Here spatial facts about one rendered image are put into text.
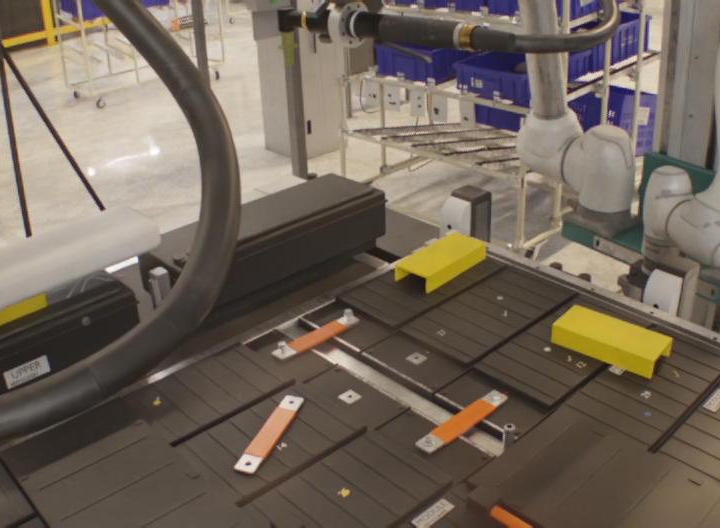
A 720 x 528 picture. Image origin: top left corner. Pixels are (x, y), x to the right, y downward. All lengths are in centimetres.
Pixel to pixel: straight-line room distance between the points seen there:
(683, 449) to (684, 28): 140
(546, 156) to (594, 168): 17
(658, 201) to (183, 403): 110
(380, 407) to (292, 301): 32
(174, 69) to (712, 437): 75
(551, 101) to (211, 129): 170
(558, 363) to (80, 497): 65
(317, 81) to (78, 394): 442
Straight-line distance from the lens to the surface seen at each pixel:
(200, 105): 60
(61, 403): 49
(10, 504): 97
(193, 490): 90
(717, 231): 160
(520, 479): 90
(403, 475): 91
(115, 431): 102
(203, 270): 53
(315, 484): 90
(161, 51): 63
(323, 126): 494
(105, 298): 113
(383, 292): 126
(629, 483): 91
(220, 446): 97
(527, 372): 108
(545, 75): 219
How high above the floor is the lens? 162
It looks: 27 degrees down
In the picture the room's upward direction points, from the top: 3 degrees counter-clockwise
